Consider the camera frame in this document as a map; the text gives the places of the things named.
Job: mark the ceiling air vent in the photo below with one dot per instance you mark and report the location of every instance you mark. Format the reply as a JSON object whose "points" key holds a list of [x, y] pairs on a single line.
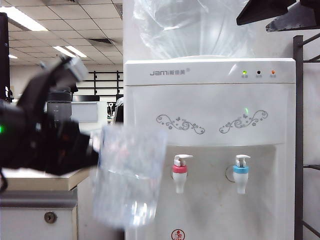
{"points": [[101, 41]]}

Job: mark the black metal rack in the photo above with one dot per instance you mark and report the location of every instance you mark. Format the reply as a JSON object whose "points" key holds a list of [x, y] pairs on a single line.
{"points": [[297, 125]]}

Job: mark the plastic-wrapped water jug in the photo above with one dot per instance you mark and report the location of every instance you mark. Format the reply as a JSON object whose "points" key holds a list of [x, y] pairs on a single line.
{"points": [[190, 30]]}

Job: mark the white water dispenser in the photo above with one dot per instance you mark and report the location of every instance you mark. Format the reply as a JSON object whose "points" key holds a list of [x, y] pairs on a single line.
{"points": [[220, 100]]}

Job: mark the dark grey sports bottle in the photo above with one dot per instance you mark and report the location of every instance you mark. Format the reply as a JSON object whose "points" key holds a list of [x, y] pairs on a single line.
{"points": [[58, 105]]}

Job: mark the double tube ceiling light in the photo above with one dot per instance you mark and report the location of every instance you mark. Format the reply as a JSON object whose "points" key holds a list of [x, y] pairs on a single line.
{"points": [[62, 51]]}

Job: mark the black chair headrest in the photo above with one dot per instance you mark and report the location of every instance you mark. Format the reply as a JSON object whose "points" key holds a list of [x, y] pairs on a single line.
{"points": [[74, 87]]}

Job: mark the black wall shelving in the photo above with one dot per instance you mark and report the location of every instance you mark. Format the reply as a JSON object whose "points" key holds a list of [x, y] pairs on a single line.
{"points": [[117, 80]]}

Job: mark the blue cold water tap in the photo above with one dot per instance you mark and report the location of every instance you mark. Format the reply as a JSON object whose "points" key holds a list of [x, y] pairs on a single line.
{"points": [[241, 172]]}

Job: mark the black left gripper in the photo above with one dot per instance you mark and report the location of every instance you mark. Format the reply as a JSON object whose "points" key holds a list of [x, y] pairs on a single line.
{"points": [[67, 147]]}

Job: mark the white desk partition box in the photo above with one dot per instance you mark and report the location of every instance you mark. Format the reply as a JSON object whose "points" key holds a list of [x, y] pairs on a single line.
{"points": [[85, 112]]}

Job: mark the black flat screen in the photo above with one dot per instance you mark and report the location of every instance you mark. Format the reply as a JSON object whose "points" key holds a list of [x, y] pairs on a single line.
{"points": [[85, 98]]}

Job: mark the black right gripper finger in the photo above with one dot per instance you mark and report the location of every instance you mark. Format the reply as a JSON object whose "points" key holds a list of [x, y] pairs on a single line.
{"points": [[265, 11], [297, 20]]}

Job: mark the red hot water tap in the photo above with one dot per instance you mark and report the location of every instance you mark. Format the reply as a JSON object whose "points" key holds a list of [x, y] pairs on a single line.
{"points": [[179, 172]]}

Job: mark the small ceiling light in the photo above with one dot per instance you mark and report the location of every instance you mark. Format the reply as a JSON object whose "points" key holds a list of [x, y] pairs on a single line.
{"points": [[12, 56]]}

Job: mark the black computer monitor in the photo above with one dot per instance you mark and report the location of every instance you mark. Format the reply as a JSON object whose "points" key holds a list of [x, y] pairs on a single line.
{"points": [[3, 62]]}

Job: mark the office chair with jacket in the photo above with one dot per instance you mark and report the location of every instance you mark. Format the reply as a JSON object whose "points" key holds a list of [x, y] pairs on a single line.
{"points": [[119, 112]]}

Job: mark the clear plastic mug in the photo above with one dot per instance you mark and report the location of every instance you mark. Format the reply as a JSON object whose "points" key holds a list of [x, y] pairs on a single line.
{"points": [[130, 160]]}

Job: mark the long ceiling light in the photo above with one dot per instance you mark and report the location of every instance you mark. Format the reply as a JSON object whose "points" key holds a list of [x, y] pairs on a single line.
{"points": [[22, 20]]}

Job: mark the white desk drawer cabinet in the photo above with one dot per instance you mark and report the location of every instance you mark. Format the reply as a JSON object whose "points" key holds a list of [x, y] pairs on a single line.
{"points": [[37, 225]]}

